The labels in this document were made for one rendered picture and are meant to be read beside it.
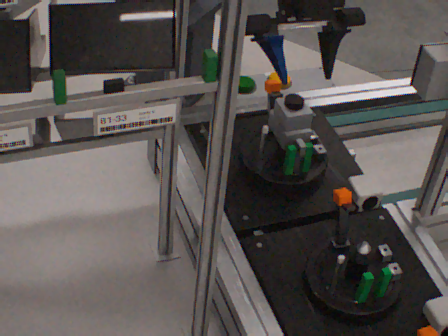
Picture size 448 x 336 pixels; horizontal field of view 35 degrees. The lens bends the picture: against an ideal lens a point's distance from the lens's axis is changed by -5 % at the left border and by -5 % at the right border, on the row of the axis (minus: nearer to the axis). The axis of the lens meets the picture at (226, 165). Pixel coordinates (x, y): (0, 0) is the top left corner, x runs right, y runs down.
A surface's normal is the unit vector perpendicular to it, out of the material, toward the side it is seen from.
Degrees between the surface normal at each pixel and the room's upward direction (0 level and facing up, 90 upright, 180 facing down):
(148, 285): 0
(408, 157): 0
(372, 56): 0
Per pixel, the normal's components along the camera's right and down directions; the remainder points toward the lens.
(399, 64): 0.09, -0.74
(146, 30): 0.18, 0.29
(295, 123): 0.34, 0.65
